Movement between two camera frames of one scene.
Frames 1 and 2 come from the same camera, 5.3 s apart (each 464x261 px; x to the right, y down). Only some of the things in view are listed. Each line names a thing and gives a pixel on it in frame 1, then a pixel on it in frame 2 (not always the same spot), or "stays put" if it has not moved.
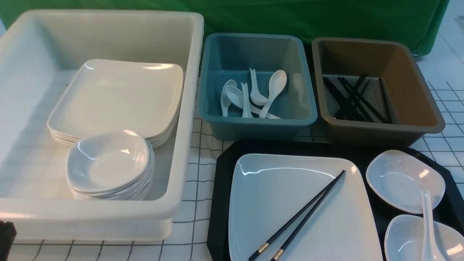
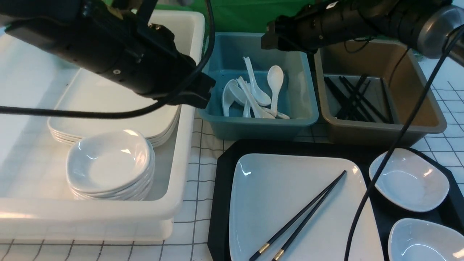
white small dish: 399,179 stays put
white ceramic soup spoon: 429,182 to 259,112
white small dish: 403,240 stays put
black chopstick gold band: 261,249 stays put
